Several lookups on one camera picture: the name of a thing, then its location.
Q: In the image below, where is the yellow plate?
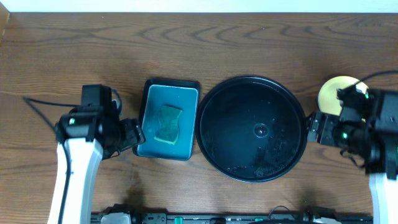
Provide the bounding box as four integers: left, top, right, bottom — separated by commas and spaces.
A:
318, 76, 368, 116

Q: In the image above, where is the black round tray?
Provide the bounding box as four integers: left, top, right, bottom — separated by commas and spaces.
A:
195, 76, 307, 183

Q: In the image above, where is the black rectangular water tray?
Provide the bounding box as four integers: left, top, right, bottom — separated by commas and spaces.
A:
133, 79, 200, 161

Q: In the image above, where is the green scrubbing sponge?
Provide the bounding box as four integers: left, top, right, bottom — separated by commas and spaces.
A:
154, 105, 183, 145

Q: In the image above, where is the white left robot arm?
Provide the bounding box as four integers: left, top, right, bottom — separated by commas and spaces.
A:
48, 107, 146, 223

